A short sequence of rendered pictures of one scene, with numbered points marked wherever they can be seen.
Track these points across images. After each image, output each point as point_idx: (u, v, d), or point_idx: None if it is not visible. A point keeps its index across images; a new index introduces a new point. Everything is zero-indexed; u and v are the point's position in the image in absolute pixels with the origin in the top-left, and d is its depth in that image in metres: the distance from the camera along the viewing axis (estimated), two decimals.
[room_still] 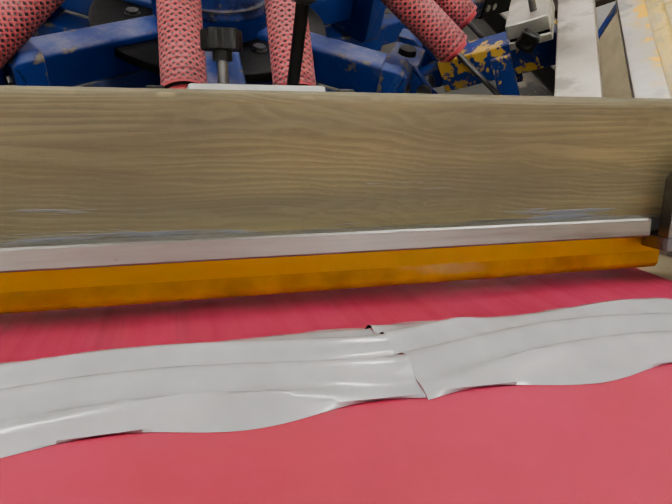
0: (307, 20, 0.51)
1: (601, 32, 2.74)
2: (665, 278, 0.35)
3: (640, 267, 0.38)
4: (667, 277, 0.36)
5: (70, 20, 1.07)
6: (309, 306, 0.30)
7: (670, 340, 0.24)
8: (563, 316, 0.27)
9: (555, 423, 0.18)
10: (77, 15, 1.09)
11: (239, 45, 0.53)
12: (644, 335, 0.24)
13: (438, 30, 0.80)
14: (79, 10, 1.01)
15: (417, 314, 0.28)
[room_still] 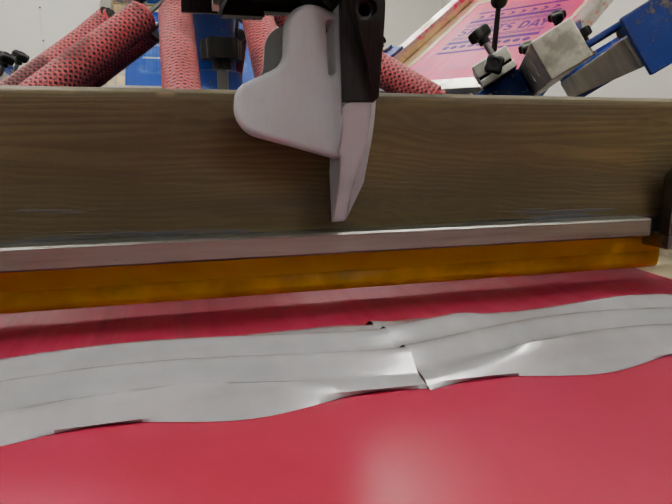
0: None
1: None
2: (666, 277, 0.35)
3: (641, 267, 0.38)
4: (668, 276, 0.35)
5: None
6: (309, 305, 0.30)
7: None
8: (565, 312, 0.27)
9: (558, 411, 0.18)
10: None
11: (239, 55, 0.54)
12: (646, 327, 0.24)
13: (413, 80, 0.89)
14: None
15: (418, 312, 0.28)
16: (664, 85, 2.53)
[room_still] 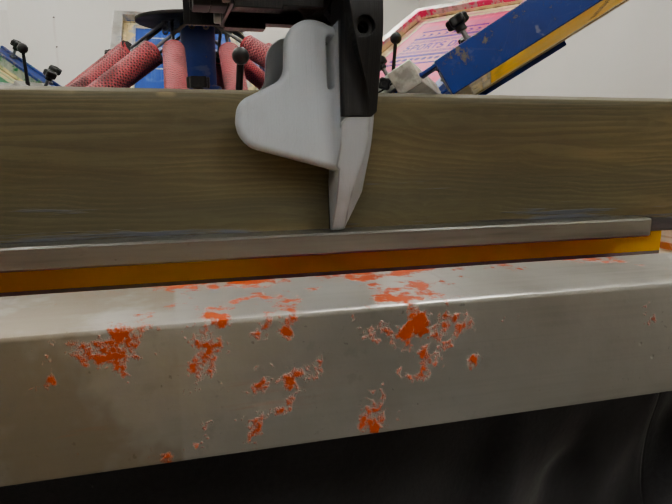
0: (243, 72, 0.95)
1: None
2: None
3: None
4: None
5: None
6: None
7: None
8: None
9: None
10: None
11: (208, 85, 0.97)
12: None
13: None
14: None
15: None
16: (592, 89, 2.96)
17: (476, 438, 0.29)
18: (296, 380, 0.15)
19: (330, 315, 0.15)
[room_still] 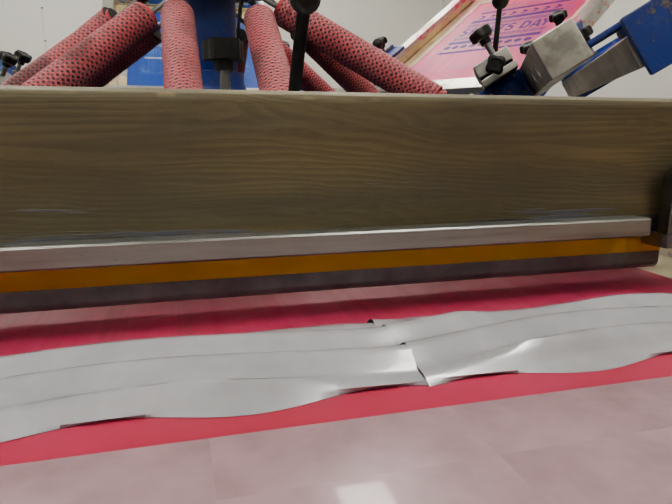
0: (307, 30, 0.52)
1: None
2: (665, 276, 0.35)
3: (641, 267, 0.38)
4: (667, 275, 0.36)
5: None
6: (310, 303, 0.30)
7: (670, 330, 0.24)
8: (564, 310, 0.27)
9: (556, 407, 0.18)
10: None
11: (241, 55, 0.54)
12: (644, 325, 0.24)
13: (415, 81, 0.90)
14: None
15: (418, 310, 0.29)
16: (666, 85, 2.52)
17: None
18: None
19: None
